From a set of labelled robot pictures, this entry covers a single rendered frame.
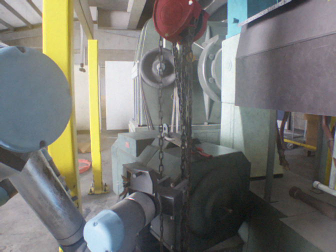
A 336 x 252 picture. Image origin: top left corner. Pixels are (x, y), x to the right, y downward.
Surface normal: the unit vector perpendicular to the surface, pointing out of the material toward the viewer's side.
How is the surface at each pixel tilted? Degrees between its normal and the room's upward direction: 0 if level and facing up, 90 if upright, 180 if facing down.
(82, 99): 90
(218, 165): 90
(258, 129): 72
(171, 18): 98
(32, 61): 85
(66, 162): 90
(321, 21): 78
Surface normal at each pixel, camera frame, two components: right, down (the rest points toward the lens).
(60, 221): 0.53, 0.29
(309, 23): -0.95, -0.18
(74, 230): 0.77, 0.12
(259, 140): 0.22, -0.18
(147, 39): 0.23, 0.13
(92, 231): -0.47, 0.13
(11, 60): 0.84, -0.11
